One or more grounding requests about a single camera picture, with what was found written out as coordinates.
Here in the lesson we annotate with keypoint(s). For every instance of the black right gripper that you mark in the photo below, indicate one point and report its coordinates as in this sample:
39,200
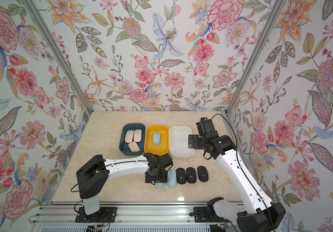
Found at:
196,137

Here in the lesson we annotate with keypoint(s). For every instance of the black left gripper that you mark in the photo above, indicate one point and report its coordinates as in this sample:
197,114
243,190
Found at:
163,179

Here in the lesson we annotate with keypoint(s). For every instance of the light blue mouse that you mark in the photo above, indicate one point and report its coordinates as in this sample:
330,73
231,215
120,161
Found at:
172,179
156,138
159,185

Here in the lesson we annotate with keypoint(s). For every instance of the pink mouse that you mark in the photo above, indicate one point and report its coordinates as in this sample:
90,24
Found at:
133,146
129,136
137,136

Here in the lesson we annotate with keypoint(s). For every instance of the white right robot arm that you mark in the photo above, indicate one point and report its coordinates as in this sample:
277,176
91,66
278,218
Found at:
259,212

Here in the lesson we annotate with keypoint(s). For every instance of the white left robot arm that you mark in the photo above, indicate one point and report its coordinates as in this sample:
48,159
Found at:
93,175

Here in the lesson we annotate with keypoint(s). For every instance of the white storage box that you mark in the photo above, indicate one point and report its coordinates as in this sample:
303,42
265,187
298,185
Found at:
178,142

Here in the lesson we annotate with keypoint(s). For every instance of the yellow storage box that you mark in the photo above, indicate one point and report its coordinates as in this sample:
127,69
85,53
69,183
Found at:
163,147

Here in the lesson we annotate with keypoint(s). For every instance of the dark teal storage box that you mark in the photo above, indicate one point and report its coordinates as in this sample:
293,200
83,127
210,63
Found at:
123,147

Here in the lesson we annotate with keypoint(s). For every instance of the black mouse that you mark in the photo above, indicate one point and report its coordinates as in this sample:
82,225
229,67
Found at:
191,175
181,176
203,174

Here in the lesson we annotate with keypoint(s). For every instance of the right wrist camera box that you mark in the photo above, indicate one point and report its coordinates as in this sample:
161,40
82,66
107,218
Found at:
206,129

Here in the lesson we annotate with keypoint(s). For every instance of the aluminium front rail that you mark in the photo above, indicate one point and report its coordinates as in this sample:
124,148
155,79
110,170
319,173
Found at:
128,213

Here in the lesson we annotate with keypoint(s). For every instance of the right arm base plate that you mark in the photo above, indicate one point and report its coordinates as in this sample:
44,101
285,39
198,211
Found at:
217,210

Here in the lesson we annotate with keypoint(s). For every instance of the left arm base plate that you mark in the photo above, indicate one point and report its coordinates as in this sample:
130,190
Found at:
104,215

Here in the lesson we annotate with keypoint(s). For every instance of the right aluminium corner post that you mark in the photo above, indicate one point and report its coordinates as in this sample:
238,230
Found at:
253,59

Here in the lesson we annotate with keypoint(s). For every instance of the aluminium corner post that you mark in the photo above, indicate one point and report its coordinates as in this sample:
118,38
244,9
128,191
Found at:
253,59
47,35

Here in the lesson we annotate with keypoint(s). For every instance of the left aluminium corner post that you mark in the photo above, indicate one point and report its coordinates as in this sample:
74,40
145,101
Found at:
47,35

